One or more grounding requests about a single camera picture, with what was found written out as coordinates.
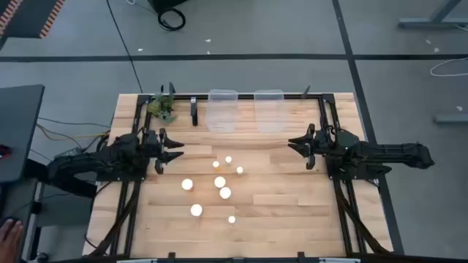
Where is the clear plastic bin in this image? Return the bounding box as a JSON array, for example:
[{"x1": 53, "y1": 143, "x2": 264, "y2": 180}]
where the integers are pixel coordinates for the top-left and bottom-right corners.
[
  {"x1": 205, "y1": 88, "x2": 239, "y2": 133},
  {"x1": 254, "y1": 88, "x2": 286, "y2": 133}
]

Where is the coiled black cable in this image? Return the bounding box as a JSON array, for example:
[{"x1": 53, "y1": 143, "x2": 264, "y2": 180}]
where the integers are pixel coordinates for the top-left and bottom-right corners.
[{"x1": 157, "y1": 7, "x2": 186, "y2": 32}]

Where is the person's hand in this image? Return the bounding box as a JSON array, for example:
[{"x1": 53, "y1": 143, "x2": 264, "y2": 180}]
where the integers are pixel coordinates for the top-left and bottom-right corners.
[{"x1": 0, "y1": 220, "x2": 25, "y2": 263}]

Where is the black desk leg beam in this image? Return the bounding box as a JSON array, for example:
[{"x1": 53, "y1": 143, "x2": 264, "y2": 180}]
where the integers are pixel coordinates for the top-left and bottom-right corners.
[{"x1": 23, "y1": 159, "x2": 98, "y2": 200}]

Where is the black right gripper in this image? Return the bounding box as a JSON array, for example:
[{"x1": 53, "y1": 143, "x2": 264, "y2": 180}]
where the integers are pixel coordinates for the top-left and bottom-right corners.
[{"x1": 287, "y1": 123, "x2": 336, "y2": 171}]

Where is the thin black floor cable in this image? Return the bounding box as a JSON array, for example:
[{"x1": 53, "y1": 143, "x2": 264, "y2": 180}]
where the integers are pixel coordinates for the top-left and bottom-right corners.
[{"x1": 105, "y1": 0, "x2": 143, "y2": 94}]

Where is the white floor cable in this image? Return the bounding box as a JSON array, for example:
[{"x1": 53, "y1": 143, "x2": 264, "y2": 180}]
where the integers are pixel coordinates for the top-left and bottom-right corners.
[{"x1": 429, "y1": 56, "x2": 468, "y2": 77}]

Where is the grey table foot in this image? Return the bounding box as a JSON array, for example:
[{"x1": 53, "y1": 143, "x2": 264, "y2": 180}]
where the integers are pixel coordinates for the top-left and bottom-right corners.
[
  {"x1": 434, "y1": 113, "x2": 468, "y2": 124},
  {"x1": 397, "y1": 0, "x2": 468, "y2": 30}
]

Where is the dark grey desk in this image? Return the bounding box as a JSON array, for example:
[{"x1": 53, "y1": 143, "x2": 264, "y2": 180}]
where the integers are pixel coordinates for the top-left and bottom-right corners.
[{"x1": 0, "y1": 84, "x2": 45, "y2": 183}]

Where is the black mat with orange stripes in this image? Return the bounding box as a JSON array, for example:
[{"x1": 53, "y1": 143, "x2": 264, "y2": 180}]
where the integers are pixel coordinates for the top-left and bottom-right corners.
[{"x1": 0, "y1": 0, "x2": 66, "y2": 39}]

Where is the black aluminium table frame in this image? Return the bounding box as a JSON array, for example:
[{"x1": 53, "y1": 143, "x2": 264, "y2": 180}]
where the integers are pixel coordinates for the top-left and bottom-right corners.
[{"x1": 87, "y1": 93, "x2": 394, "y2": 263}]

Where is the yellow cable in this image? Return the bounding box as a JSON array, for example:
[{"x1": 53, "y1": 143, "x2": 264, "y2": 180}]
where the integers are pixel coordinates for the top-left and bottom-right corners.
[{"x1": 35, "y1": 123, "x2": 111, "y2": 142}]

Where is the artificial green plant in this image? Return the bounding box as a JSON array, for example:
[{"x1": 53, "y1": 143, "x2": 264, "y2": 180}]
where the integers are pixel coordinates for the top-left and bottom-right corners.
[{"x1": 146, "y1": 93, "x2": 178, "y2": 125}]

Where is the black power adapter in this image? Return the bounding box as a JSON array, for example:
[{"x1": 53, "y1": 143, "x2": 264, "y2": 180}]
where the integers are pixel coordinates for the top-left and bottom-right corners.
[{"x1": 54, "y1": 145, "x2": 83, "y2": 160}]

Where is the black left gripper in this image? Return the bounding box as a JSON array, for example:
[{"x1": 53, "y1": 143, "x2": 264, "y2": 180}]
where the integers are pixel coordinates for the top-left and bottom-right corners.
[{"x1": 140, "y1": 127, "x2": 185, "y2": 175}]

